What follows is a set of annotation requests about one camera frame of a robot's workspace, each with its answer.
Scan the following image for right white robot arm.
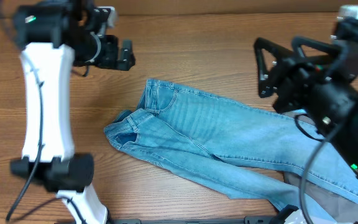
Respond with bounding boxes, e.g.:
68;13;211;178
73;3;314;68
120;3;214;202
254;17;358;178

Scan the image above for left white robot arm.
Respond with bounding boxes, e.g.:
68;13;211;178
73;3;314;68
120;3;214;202
10;1;135;223

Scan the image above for grey folded garment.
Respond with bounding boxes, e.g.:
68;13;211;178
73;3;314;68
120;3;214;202
283;170;358;224

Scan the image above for light blue denim jeans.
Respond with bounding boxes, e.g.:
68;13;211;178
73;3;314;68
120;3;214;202
103;78;358;224

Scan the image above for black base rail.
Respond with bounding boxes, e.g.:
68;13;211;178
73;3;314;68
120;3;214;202
108;215;285;224

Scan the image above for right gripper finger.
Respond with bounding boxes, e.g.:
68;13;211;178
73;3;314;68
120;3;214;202
291;36;340;57
254;37;293;98

